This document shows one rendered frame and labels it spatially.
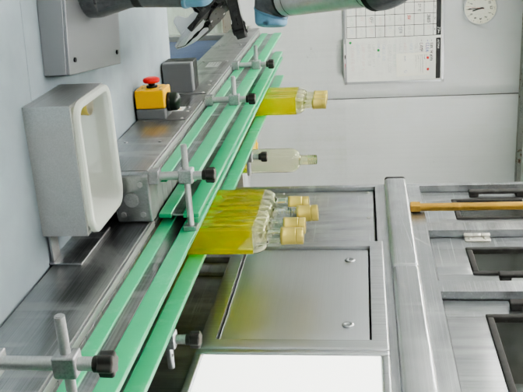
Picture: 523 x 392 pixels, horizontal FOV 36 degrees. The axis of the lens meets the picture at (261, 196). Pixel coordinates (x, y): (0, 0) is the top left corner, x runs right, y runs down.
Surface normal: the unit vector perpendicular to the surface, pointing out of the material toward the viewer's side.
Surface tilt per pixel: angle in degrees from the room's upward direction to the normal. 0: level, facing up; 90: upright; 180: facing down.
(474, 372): 90
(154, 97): 90
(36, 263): 0
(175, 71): 90
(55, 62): 90
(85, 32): 3
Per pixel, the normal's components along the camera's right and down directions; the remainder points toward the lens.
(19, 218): 0.99, -0.02
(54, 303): -0.06, -0.94
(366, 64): -0.11, 0.35
